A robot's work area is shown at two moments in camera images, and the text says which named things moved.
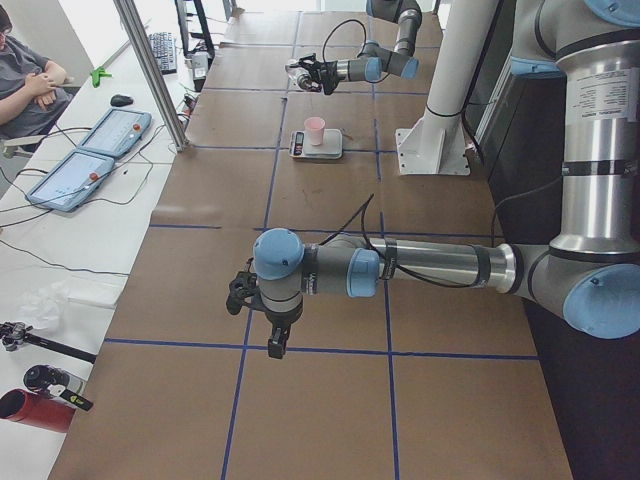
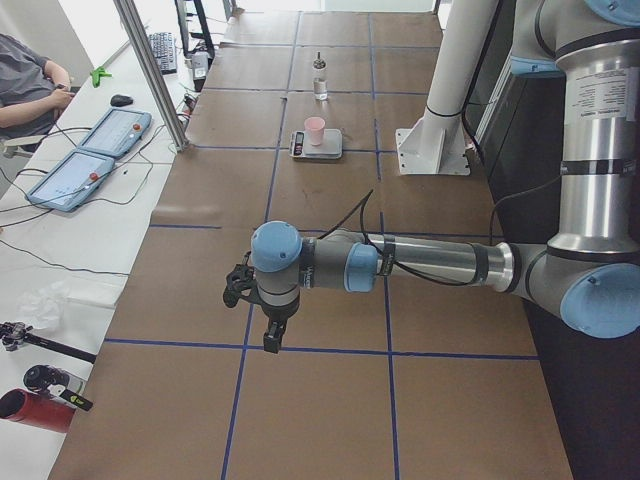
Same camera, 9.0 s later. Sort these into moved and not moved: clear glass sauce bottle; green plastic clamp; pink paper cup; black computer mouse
Moved: clear glass sauce bottle
Not moved: black computer mouse; pink paper cup; green plastic clamp
